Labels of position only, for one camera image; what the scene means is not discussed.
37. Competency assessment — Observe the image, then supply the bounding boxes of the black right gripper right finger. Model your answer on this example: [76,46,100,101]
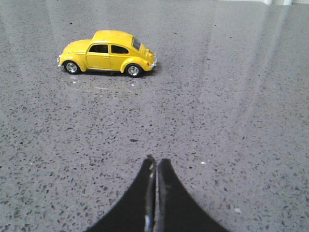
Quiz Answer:
[158,159,227,232]

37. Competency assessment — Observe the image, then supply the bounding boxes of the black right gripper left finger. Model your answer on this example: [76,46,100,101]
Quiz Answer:
[87,155,156,232]

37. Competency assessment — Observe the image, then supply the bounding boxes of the yellow toy beetle car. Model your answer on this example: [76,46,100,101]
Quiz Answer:
[57,30,157,77]

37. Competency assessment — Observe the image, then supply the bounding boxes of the white pleated curtain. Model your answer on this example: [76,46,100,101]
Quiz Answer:
[262,0,293,6]

